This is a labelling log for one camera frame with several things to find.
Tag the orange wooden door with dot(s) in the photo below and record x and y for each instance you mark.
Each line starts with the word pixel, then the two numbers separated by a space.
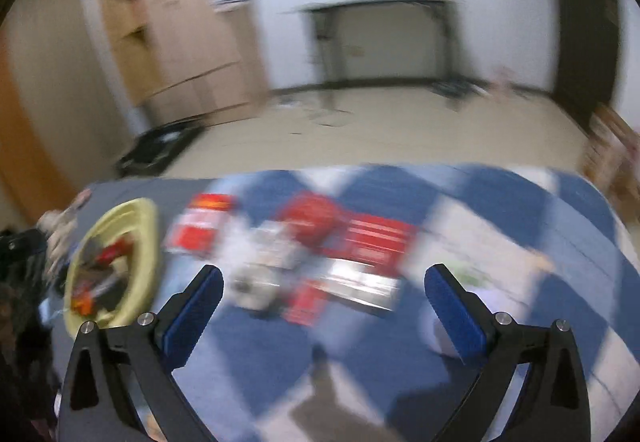
pixel 15 146

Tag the orange red box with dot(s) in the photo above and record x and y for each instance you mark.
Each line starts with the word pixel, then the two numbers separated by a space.
pixel 84 303

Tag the red round tin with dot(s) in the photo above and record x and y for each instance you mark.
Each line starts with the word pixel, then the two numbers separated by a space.
pixel 310 217

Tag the dark wooden door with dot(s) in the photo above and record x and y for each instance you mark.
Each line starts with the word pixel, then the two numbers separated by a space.
pixel 580 21

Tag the beige garment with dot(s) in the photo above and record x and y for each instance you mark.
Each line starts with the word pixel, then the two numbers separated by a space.
pixel 60 227

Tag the brown cardboard boxes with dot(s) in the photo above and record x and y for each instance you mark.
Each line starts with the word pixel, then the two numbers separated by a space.
pixel 610 146

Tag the wooden wardrobe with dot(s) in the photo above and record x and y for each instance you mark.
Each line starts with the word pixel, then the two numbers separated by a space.
pixel 200 31

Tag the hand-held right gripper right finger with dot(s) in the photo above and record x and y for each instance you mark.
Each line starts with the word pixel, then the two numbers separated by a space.
pixel 455 317

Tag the yellow plastic basin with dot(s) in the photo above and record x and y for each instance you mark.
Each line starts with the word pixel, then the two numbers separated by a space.
pixel 137 232

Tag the black floor tray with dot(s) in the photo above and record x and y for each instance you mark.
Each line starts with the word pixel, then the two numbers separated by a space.
pixel 155 146

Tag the black folding table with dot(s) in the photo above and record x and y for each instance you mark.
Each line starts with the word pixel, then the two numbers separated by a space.
pixel 380 6

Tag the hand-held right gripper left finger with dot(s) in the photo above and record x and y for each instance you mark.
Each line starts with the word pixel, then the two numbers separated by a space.
pixel 192 317

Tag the checkered blue white blanket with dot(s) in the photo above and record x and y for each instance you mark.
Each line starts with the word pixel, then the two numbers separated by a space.
pixel 500 202

